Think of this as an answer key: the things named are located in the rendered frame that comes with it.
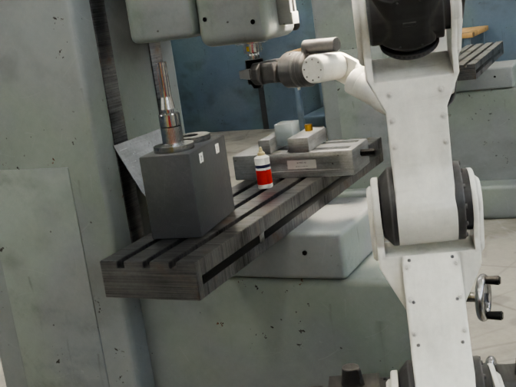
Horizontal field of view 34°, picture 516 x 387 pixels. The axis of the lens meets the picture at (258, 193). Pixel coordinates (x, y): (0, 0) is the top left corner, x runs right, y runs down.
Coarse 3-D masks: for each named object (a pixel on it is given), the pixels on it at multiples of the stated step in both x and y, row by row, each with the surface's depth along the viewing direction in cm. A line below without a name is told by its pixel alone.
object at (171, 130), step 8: (160, 120) 184; (168, 120) 183; (176, 120) 184; (160, 128) 185; (168, 128) 184; (176, 128) 184; (168, 136) 184; (176, 136) 184; (168, 144) 184; (176, 144) 184
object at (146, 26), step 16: (128, 0) 215; (144, 0) 213; (160, 0) 211; (176, 0) 209; (192, 0) 210; (128, 16) 217; (144, 16) 214; (160, 16) 212; (176, 16) 211; (192, 16) 210; (144, 32) 216; (160, 32) 214; (176, 32) 212; (192, 32) 211
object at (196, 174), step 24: (192, 144) 185; (216, 144) 194; (144, 168) 183; (168, 168) 182; (192, 168) 181; (216, 168) 193; (168, 192) 183; (192, 192) 181; (216, 192) 193; (168, 216) 185; (192, 216) 183; (216, 216) 192
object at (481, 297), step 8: (480, 280) 205; (488, 280) 205; (496, 280) 205; (480, 288) 204; (488, 288) 211; (472, 296) 208; (480, 296) 203; (488, 296) 207; (480, 304) 203; (488, 304) 211; (480, 312) 204; (488, 312) 208; (496, 312) 207; (480, 320) 206
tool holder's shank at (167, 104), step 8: (160, 64) 182; (160, 72) 182; (160, 80) 182; (168, 80) 183; (160, 88) 183; (168, 88) 183; (160, 96) 184; (168, 96) 183; (160, 104) 184; (168, 104) 183; (168, 112) 184
